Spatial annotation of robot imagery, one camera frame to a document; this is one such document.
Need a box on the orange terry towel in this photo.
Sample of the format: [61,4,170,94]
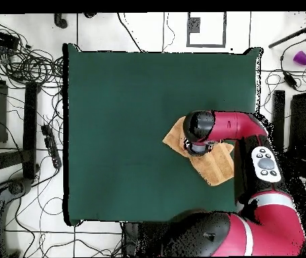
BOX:
[162,116,235,187]

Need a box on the dark green table cloth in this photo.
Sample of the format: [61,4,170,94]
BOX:
[62,43,262,226]

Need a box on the black upright bar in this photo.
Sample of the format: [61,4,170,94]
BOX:
[272,89,286,153]
[22,81,40,180]

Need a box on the dark grey square patch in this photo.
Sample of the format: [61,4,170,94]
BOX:
[188,17,201,34]

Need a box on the black power adapter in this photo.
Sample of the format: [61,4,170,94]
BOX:
[282,71,299,91]

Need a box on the black power strip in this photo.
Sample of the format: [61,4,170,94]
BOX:
[40,124,63,170]

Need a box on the purple cup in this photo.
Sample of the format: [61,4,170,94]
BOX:
[293,50,306,67]

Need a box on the black tripod pole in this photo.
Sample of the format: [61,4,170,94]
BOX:
[268,11,306,49]

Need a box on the dark rounded object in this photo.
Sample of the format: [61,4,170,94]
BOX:
[54,13,69,30]

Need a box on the dark grey stand foot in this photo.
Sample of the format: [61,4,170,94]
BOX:
[0,177,33,257]

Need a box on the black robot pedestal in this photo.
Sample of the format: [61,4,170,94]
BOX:
[121,221,167,257]

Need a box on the black cable tangle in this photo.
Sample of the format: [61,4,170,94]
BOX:
[0,15,65,89]

